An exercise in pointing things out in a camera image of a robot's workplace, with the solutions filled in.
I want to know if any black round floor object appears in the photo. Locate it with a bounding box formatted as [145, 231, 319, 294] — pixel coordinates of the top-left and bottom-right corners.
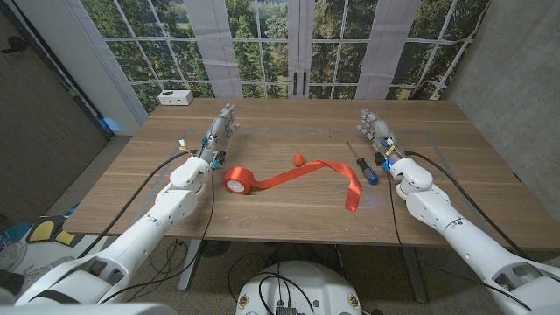
[200, 239, 232, 258]

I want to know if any grey white sneaker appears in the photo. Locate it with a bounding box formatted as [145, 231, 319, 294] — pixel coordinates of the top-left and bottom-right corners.
[17, 255, 76, 285]
[0, 241, 28, 272]

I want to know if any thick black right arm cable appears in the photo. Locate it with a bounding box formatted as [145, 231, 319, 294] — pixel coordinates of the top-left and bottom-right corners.
[402, 150, 530, 260]

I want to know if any printed window forest backdrop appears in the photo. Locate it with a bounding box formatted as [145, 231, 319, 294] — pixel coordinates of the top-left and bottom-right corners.
[80, 0, 492, 116]

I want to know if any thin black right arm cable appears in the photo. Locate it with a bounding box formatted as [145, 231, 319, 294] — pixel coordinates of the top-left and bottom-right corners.
[386, 171, 534, 312]

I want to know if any yellow black foot pedal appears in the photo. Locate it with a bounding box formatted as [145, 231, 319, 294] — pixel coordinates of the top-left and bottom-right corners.
[25, 214, 84, 249]

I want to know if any dark wooden door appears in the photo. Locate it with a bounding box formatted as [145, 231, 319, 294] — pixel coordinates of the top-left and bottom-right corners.
[0, 8, 111, 228]

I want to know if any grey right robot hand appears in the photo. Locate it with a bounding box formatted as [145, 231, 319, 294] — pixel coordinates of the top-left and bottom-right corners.
[356, 108, 406, 170]

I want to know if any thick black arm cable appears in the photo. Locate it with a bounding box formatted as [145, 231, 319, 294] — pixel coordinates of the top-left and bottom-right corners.
[77, 150, 198, 259]
[402, 150, 530, 260]

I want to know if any white power strip box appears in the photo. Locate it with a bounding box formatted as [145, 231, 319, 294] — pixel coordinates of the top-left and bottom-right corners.
[157, 89, 194, 107]

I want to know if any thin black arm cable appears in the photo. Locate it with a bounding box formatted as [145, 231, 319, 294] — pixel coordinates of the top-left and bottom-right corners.
[99, 168, 216, 304]
[386, 171, 534, 312]

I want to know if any black blue handled screwdriver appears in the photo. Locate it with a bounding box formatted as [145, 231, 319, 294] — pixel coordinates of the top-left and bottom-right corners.
[346, 141, 380, 186]

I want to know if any orange satin ribbon roll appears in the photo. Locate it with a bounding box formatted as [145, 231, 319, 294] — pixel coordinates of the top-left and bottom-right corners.
[222, 159, 363, 214]

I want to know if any grey metal table leg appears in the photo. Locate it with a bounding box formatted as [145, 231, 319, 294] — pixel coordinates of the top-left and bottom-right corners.
[400, 246, 429, 304]
[178, 239, 203, 293]

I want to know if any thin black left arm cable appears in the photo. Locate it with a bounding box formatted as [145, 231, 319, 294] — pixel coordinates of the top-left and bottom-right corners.
[99, 168, 216, 304]

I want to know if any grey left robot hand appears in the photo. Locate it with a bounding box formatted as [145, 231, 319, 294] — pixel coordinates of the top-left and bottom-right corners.
[197, 102, 242, 170]

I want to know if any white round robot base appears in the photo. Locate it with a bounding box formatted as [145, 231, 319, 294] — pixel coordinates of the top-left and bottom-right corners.
[234, 260, 363, 315]

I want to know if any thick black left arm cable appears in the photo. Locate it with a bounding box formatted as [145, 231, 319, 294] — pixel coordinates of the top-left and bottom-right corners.
[77, 150, 198, 259]

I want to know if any blue tape patch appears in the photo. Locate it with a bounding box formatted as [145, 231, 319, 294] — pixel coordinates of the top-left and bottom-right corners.
[96, 115, 122, 133]

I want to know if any black door handle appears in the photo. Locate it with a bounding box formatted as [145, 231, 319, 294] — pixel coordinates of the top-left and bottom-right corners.
[1, 36, 30, 54]

